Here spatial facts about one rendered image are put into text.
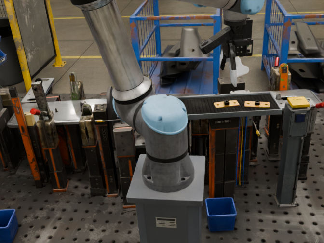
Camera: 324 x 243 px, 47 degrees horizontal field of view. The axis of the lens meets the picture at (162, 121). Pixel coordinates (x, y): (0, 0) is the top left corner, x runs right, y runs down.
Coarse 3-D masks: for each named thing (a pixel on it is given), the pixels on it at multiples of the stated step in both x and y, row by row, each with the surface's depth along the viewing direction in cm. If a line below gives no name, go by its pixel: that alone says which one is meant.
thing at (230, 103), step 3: (216, 102) 132; (219, 102) 132; (222, 102) 132; (225, 102) 130; (228, 102) 130; (231, 102) 132; (234, 102) 132; (237, 102) 132; (216, 105) 131; (219, 105) 130; (222, 105) 130; (225, 105) 130; (228, 105) 130; (231, 105) 130; (234, 105) 130; (237, 105) 130
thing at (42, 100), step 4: (36, 80) 147; (40, 80) 147; (32, 84) 144; (36, 84) 144; (40, 84) 144; (32, 88) 145; (36, 88) 143; (40, 88) 145; (36, 92) 146; (40, 92) 146; (36, 96) 147; (40, 96) 147; (44, 96) 148; (36, 100) 148; (40, 100) 148; (44, 100) 148; (40, 104) 149; (44, 104) 149; (40, 108) 151; (44, 108) 151; (48, 108) 152; (48, 112) 152; (48, 116) 153
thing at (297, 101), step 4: (288, 100) 132; (292, 100) 131; (296, 100) 131; (300, 100) 131; (304, 100) 130; (292, 104) 129; (296, 104) 128; (300, 104) 128; (304, 104) 128; (308, 104) 128
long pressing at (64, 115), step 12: (180, 96) 176; (288, 96) 169; (300, 96) 168; (312, 96) 167; (24, 108) 174; (36, 108) 173; (60, 108) 172; (72, 108) 171; (12, 120) 164; (36, 120) 163; (60, 120) 162; (72, 120) 161
